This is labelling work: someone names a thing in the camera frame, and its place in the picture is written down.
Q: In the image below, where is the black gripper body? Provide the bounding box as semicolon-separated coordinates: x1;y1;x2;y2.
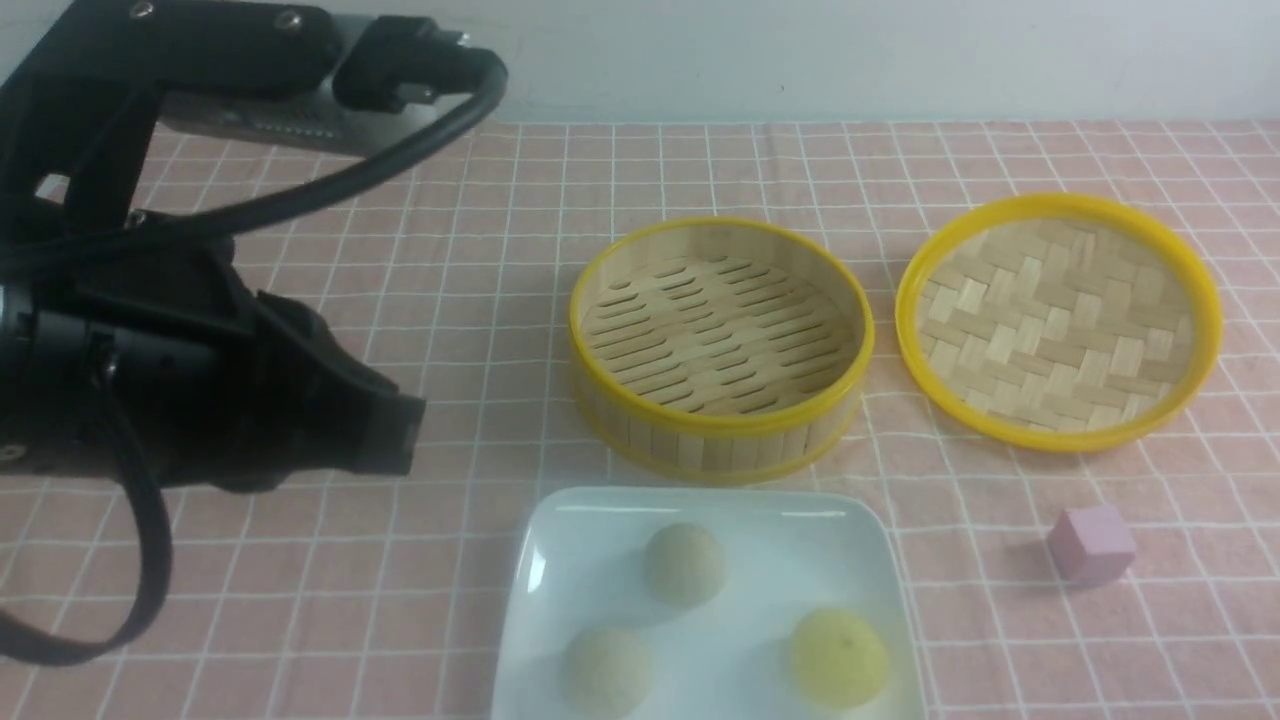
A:
3;246;425;493

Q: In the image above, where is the pale steamed bun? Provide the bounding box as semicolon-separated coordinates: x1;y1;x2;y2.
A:
643;521;727;610

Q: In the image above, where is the black cable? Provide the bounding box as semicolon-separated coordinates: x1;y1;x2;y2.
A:
0;45;509;667

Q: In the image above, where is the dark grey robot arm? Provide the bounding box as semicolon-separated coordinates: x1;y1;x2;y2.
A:
3;1;425;493

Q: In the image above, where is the white square plate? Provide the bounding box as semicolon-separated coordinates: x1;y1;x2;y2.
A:
490;487;929;719

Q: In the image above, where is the white steamed bun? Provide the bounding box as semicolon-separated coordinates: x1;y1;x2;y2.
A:
559;624;654;719

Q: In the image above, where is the yellow steamed bun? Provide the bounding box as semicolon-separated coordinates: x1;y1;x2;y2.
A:
788;607;891;711

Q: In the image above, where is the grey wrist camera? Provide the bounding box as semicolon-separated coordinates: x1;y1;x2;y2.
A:
160;14;471;158

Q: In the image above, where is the bamboo steamer lid yellow rim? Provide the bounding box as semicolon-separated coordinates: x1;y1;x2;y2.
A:
895;193;1225;454

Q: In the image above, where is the bamboo steamer basket yellow rim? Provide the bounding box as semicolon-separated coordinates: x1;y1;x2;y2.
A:
567;217;876;486

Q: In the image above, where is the pink cube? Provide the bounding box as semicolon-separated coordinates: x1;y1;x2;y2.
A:
1046;503;1137;585

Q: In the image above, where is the pink grid tablecloth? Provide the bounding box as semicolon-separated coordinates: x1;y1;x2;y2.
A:
3;120;1279;719

